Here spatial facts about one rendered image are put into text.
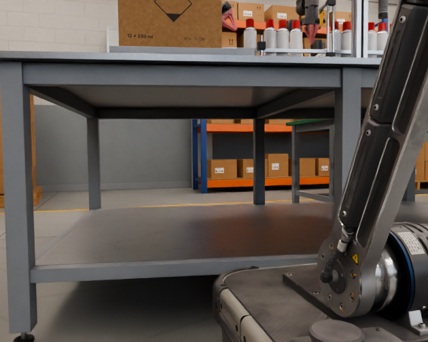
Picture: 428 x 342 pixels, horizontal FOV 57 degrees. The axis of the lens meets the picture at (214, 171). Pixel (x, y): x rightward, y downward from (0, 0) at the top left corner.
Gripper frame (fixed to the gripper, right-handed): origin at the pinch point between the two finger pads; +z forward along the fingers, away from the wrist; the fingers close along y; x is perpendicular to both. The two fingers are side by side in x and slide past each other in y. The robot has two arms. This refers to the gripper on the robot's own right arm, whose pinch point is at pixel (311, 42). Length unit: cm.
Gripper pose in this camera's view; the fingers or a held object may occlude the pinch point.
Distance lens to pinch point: 182.8
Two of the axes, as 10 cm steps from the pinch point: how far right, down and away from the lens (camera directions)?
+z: 0.0, 10.0, 0.5
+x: 1.3, 0.5, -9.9
